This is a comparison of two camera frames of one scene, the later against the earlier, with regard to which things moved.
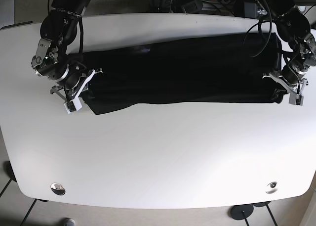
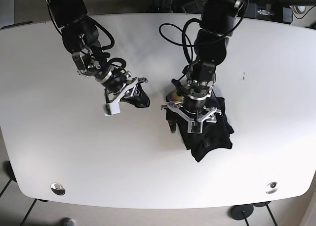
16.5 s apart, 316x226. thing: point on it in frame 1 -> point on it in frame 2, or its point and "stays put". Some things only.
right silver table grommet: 272,187 stays put
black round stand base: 240,212 stays put
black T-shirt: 215,68 -> 213,135
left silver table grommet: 58,189 stays put
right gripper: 294,75 -> 192,107
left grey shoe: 69,222 stays put
